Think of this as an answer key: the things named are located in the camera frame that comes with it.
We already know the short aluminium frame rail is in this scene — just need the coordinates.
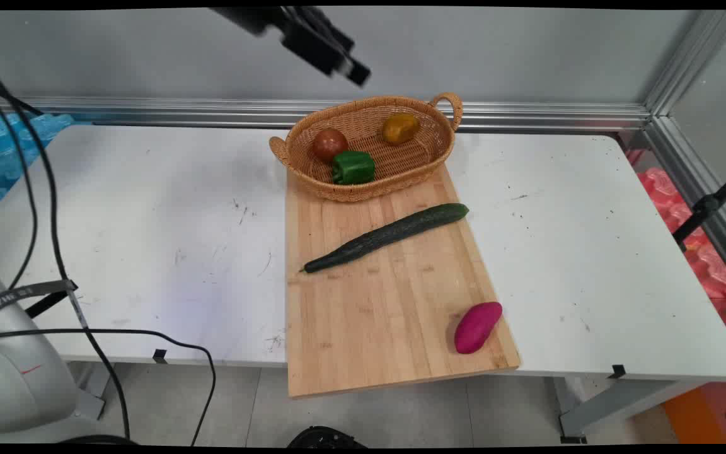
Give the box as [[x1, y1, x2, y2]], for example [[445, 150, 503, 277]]
[[640, 117, 726, 294]]

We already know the green bell pepper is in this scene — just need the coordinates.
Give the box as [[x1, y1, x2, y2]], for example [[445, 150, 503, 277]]
[[331, 150, 376, 186]]

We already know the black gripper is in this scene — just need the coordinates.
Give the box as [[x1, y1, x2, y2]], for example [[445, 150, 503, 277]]
[[209, 6, 372, 88]]

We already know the woven wicker basket with handles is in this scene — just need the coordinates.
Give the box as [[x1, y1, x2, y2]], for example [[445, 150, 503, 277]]
[[268, 93, 463, 203]]

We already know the upright aluminium frame post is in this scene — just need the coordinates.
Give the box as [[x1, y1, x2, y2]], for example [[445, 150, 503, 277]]
[[643, 9, 726, 117]]

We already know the long aluminium frame rail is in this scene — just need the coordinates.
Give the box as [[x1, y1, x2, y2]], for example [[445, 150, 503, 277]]
[[0, 96, 654, 133]]

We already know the thin black cable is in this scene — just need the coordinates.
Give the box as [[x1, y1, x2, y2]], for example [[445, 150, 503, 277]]
[[0, 79, 40, 291]]

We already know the grey velcro strap with print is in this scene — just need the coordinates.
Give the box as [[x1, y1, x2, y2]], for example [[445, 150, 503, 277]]
[[0, 279, 79, 329]]

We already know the yellow orange bell pepper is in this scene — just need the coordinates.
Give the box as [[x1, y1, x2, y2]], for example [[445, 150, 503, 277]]
[[382, 112, 420, 146]]

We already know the black round object on floor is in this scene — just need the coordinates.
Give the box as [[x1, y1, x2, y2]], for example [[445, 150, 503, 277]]
[[287, 426, 369, 448]]

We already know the wooden cutting board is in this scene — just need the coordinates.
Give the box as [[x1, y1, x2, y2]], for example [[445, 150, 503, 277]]
[[284, 163, 521, 399]]

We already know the thick black cable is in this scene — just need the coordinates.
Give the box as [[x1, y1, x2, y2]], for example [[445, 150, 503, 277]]
[[0, 54, 132, 441]]

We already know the red tomato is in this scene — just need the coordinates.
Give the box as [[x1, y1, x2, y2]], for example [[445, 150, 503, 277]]
[[311, 128, 349, 163]]

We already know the pink red foam sheet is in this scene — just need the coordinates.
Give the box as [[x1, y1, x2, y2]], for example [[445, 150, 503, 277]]
[[626, 149, 726, 354]]

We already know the blue foam sheet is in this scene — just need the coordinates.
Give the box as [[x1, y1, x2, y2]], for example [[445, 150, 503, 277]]
[[0, 112, 75, 221]]

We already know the grey table leg with foot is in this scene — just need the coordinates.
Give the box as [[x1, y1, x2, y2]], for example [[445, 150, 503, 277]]
[[552, 376, 710, 444]]

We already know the black cable along table edge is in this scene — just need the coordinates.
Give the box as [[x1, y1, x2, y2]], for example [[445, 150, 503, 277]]
[[0, 328, 217, 446]]

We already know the black stand pole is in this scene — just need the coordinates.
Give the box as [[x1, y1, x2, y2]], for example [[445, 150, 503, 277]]
[[672, 163, 726, 253]]

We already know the purple sweet potato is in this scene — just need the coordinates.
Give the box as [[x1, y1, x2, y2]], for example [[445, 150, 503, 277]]
[[454, 301, 504, 355]]

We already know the long dark green cucumber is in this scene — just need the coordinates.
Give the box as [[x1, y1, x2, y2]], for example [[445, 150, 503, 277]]
[[300, 202, 470, 274]]

